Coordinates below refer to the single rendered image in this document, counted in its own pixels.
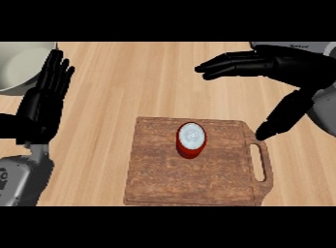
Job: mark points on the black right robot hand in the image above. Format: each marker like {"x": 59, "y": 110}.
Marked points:
{"x": 289, "y": 68}

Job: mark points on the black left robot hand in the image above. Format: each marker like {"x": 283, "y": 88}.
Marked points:
{"x": 41, "y": 106}

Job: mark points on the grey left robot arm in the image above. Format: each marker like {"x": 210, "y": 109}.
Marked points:
{"x": 14, "y": 180}

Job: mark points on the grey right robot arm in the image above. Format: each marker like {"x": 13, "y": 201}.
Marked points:
{"x": 331, "y": 109}

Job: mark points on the white pot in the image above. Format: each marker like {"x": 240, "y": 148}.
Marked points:
{"x": 10, "y": 66}

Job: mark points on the red can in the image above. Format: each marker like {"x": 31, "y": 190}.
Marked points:
{"x": 190, "y": 139}

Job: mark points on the brown wooden cutting board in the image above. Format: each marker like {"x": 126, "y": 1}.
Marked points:
{"x": 199, "y": 164}

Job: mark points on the grey appliance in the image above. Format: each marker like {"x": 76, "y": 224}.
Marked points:
{"x": 289, "y": 46}

